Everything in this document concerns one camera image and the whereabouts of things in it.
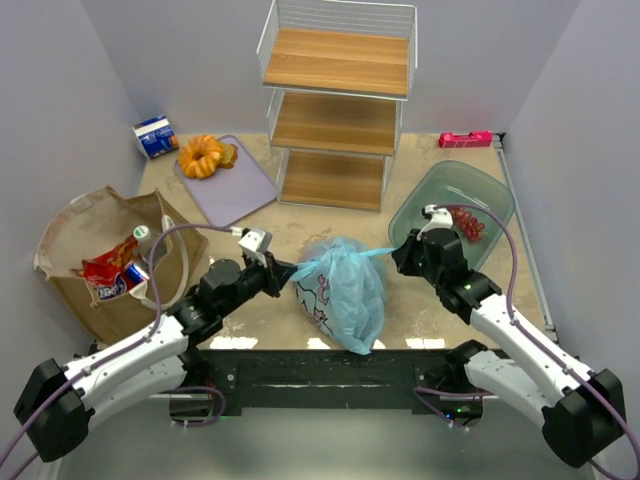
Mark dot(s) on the light blue plastic bag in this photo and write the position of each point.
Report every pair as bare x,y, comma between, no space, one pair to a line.
341,285

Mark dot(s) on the red candy bag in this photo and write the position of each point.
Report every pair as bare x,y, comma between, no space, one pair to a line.
104,273

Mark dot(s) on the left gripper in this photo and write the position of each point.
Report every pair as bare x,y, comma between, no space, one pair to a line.
273,275

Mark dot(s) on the black base frame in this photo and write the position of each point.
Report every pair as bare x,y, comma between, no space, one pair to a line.
418,380

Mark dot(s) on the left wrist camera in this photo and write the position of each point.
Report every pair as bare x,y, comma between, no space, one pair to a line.
254,243

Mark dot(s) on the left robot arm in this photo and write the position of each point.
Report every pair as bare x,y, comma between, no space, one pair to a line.
61,404

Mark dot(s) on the clear green food container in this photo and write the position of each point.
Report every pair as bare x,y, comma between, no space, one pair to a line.
453,182

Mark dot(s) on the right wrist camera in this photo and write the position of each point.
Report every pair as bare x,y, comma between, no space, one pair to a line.
435,218

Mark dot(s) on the blue white milk carton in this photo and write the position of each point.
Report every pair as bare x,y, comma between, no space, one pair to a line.
155,137

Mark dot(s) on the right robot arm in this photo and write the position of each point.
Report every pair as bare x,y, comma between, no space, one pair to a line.
579,411

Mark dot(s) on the glazed bundt cake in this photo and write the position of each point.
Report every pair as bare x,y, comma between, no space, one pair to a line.
200,156

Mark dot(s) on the red bull can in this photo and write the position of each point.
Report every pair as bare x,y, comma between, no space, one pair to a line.
135,273

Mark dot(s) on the pink box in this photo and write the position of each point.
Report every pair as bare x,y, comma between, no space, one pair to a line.
473,139

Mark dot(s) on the bread slice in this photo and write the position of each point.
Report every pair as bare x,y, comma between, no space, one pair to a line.
229,154

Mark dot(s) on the red grape bunch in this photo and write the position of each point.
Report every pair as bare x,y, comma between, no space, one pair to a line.
467,224

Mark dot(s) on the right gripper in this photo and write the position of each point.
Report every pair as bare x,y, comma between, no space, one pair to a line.
409,252

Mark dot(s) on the green label water bottle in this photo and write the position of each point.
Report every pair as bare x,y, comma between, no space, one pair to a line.
146,238

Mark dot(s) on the lavender cutting board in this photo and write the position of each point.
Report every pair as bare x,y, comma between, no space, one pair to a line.
229,195

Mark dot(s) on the white wire wooden shelf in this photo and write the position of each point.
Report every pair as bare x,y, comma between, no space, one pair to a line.
335,77

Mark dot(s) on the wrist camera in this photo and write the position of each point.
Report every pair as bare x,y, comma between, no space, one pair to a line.
435,218
254,243

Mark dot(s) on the brown paper grocery bag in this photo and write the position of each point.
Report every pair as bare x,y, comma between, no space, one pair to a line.
87,247

